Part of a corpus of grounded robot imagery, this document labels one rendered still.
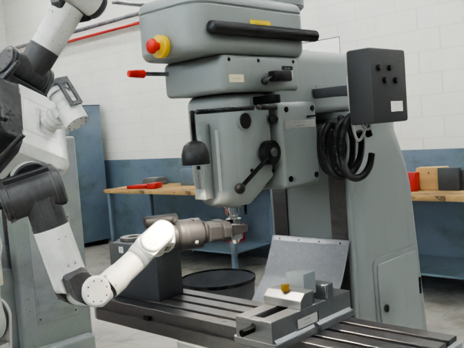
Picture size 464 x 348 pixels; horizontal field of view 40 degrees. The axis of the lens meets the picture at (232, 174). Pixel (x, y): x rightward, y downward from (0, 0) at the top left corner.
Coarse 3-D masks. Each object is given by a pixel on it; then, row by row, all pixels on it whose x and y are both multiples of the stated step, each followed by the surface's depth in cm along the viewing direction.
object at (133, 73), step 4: (128, 72) 172; (132, 72) 172; (136, 72) 173; (140, 72) 174; (144, 72) 175; (148, 72) 177; (152, 72) 178; (156, 72) 179; (160, 72) 180; (164, 72) 181; (128, 76) 173; (132, 76) 172; (136, 76) 173; (140, 76) 174; (144, 76) 175; (164, 76) 182
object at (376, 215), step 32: (384, 128) 215; (384, 160) 215; (288, 192) 220; (320, 192) 211; (352, 192) 204; (384, 192) 215; (288, 224) 221; (320, 224) 212; (352, 224) 204; (384, 224) 214; (352, 256) 205; (384, 256) 212; (416, 256) 228; (352, 288) 206; (384, 288) 211; (416, 288) 227; (384, 320) 210; (416, 320) 226
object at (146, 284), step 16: (128, 240) 216; (112, 256) 219; (160, 256) 208; (176, 256) 214; (144, 272) 210; (160, 272) 208; (176, 272) 214; (128, 288) 216; (144, 288) 211; (160, 288) 208; (176, 288) 214
